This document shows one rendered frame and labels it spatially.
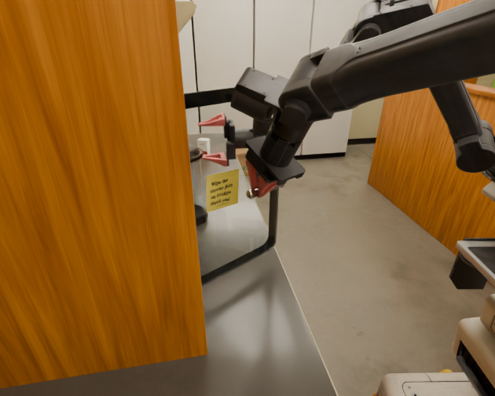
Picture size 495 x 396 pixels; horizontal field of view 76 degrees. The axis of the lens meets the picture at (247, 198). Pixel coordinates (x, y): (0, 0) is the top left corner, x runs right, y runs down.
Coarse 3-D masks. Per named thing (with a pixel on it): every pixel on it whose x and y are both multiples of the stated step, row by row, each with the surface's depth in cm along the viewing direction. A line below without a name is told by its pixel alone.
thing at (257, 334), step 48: (240, 288) 74; (288, 288) 74; (240, 336) 63; (288, 336) 63; (48, 384) 54; (96, 384) 54; (144, 384) 54; (192, 384) 54; (240, 384) 54; (288, 384) 54
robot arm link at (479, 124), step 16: (384, 0) 58; (400, 0) 56; (416, 0) 54; (368, 16) 57; (384, 16) 56; (400, 16) 55; (416, 16) 54; (384, 32) 57; (448, 96) 64; (464, 96) 64; (448, 112) 67; (464, 112) 66; (464, 128) 68; (480, 128) 67; (464, 144) 68; (480, 144) 67; (464, 160) 72; (480, 160) 70
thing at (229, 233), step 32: (192, 96) 50; (224, 96) 54; (192, 128) 52; (224, 128) 56; (256, 128) 61; (192, 160) 54; (224, 160) 59; (224, 224) 65; (256, 224) 72; (224, 256) 69; (256, 256) 76
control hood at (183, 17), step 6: (180, 6) 39; (186, 6) 40; (192, 6) 40; (180, 12) 40; (186, 12) 40; (192, 12) 40; (180, 18) 40; (186, 18) 40; (180, 24) 40; (180, 30) 41
